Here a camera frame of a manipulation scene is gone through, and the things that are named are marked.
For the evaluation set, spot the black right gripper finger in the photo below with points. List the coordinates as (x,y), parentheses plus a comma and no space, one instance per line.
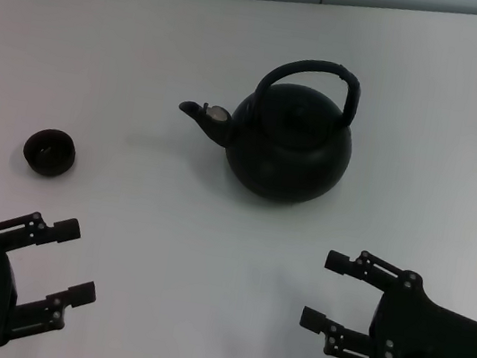
(314,319)
(338,263)

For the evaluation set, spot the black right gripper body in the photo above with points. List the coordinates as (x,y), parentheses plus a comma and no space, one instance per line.
(432,332)

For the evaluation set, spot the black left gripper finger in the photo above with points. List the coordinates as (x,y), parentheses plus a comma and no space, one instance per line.
(64,231)
(79,294)

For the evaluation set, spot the small dark teacup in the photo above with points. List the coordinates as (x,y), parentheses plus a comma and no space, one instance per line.
(47,168)

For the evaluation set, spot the black round teapot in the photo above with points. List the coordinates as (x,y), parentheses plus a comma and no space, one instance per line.
(287,159)

